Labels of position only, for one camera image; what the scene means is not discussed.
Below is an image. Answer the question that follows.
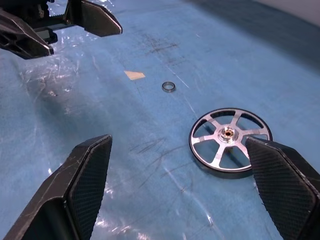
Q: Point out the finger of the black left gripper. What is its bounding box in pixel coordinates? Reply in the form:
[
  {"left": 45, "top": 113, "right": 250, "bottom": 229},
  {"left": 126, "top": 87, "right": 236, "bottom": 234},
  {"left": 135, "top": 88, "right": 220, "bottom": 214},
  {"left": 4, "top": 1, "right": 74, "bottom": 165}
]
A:
[
  {"left": 0, "top": 9, "right": 55, "bottom": 60},
  {"left": 63, "top": 0, "right": 123, "bottom": 38}
]

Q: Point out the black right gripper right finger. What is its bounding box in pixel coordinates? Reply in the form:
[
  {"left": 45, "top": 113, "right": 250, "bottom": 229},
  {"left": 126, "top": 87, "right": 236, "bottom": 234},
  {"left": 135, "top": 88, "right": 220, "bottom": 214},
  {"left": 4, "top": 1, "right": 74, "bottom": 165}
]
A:
[{"left": 244, "top": 136, "right": 320, "bottom": 240}]

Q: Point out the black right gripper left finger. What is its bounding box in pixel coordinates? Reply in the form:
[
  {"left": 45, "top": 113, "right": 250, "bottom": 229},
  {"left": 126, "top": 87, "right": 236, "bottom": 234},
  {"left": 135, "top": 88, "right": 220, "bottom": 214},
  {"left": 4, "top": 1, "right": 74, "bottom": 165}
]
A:
[{"left": 3, "top": 134, "right": 113, "bottom": 240}]

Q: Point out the silver spoked rotor black rim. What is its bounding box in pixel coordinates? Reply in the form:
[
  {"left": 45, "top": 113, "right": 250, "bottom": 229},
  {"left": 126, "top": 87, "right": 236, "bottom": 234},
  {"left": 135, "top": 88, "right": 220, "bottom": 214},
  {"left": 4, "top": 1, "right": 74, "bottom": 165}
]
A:
[{"left": 188, "top": 107, "right": 274, "bottom": 180}]

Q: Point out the small steel bearing ring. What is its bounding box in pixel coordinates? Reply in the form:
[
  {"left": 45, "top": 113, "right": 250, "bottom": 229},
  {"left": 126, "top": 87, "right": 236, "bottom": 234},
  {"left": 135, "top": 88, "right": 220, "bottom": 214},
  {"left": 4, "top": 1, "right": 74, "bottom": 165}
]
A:
[{"left": 161, "top": 81, "right": 177, "bottom": 94}]

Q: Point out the tan tape patch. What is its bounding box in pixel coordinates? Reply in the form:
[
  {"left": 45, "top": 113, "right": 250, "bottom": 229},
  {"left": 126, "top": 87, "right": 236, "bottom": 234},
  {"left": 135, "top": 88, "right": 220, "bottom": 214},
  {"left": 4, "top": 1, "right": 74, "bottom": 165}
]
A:
[{"left": 123, "top": 70, "right": 146, "bottom": 81}]

